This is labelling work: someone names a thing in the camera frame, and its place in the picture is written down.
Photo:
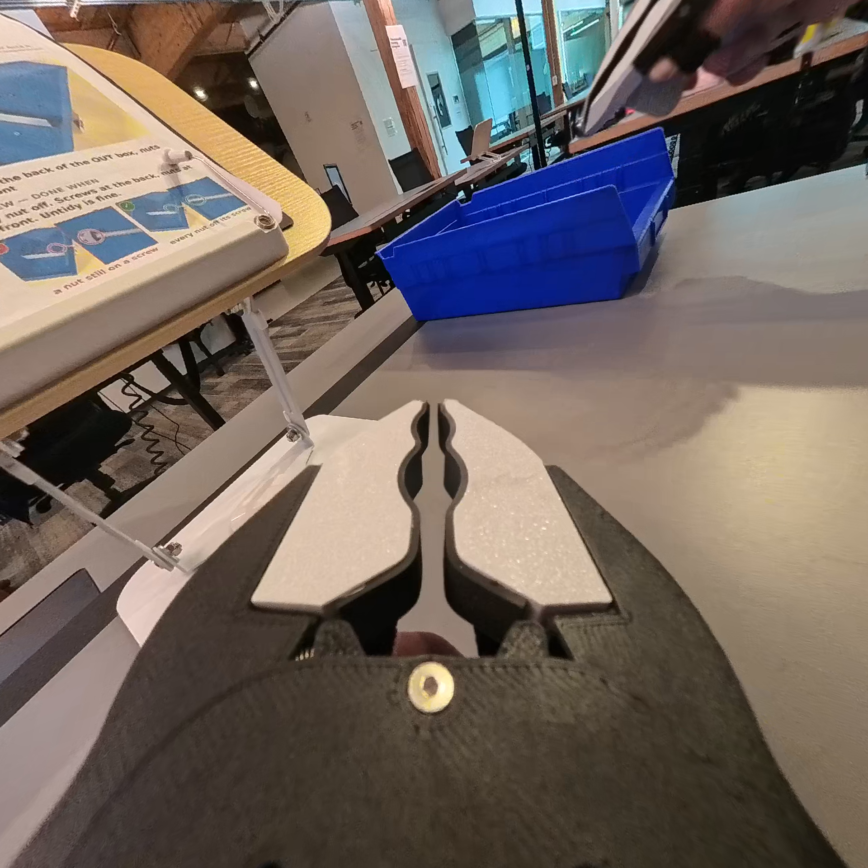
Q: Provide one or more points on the blue plastic bin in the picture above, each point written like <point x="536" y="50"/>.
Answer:
<point x="515" y="271"/>

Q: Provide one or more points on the instruction board on white stand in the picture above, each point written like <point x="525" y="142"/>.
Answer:
<point x="135" y="271"/>

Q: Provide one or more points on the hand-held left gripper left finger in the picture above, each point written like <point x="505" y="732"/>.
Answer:
<point x="339" y="536"/>

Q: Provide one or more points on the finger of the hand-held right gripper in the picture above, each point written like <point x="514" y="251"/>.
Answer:
<point x="620" y="74"/>
<point x="661" y="91"/>

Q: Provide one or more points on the person's right hand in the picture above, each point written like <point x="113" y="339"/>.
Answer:
<point x="759" y="34"/>

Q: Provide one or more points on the brown long table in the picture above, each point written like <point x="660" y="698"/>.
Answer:
<point x="380" y="217"/>

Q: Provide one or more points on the black office chair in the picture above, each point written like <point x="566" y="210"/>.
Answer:
<point x="68" y="447"/>

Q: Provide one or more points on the grey desk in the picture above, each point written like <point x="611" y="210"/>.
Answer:
<point x="678" y="475"/>

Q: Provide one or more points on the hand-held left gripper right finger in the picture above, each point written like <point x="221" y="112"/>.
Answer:
<point x="522" y="536"/>

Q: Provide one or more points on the wooden pillar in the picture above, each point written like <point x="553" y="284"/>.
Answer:
<point x="420" y="135"/>

